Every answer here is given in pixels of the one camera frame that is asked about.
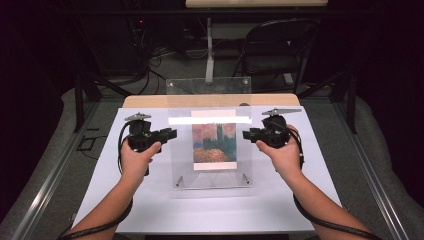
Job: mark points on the clear acrylic photo frame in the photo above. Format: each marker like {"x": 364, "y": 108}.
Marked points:
{"x": 181, "y": 156}

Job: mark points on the painting print card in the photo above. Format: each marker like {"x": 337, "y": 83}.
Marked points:
{"x": 214, "y": 143}

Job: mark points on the black folding chair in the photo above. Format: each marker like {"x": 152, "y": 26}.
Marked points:
{"x": 276, "y": 50}

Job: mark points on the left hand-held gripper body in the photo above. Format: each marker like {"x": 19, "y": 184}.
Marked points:
{"x": 141, "y": 135}

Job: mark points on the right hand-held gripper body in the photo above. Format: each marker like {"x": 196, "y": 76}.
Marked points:
{"x": 275, "y": 133}

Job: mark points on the black metal stand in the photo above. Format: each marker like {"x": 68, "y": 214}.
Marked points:
{"x": 80, "y": 100}
{"x": 350, "y": 100}

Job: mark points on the person's right hand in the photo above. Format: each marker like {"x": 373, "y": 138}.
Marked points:
{"x": 283, "y": 160}

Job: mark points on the aluminium floor rail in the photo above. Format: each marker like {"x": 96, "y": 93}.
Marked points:
{"x": 50, "y": 186}
{"x": 373, "y": 173}

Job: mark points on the grey metal table leg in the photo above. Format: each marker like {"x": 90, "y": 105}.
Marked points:
{"x": 209, "y": 56}

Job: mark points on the white table cover sheet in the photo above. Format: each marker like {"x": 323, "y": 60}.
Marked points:
{"x": 213, "y": 210}

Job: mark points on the person's left hand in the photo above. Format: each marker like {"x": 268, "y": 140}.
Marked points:
{"x": 135, "y": 163}

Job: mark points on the beige desk top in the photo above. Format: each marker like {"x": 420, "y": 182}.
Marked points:
{"x": 256, "y": 3}

